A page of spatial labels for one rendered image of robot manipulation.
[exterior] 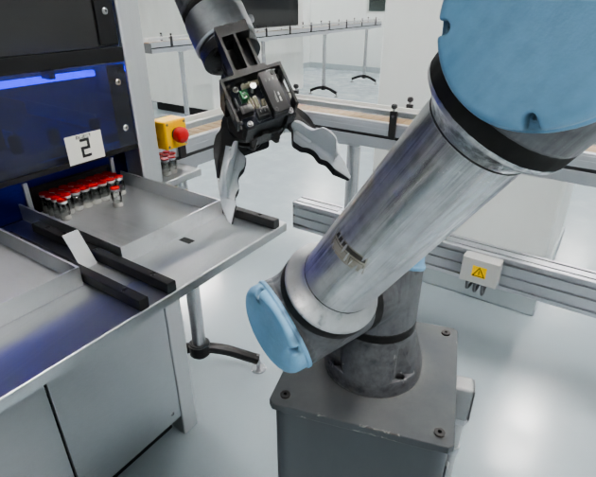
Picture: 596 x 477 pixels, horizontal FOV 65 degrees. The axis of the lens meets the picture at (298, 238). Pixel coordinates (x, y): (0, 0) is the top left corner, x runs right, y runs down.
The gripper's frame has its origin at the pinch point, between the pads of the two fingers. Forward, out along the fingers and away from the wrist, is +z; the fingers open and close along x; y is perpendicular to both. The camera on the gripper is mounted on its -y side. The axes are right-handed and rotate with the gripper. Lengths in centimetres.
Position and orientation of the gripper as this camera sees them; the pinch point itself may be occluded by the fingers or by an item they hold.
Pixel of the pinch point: (291, 204)
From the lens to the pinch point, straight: 55.0
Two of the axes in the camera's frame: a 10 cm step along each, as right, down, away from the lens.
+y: 1.4, -2.0, -9.7
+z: 3.9, 9.1, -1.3
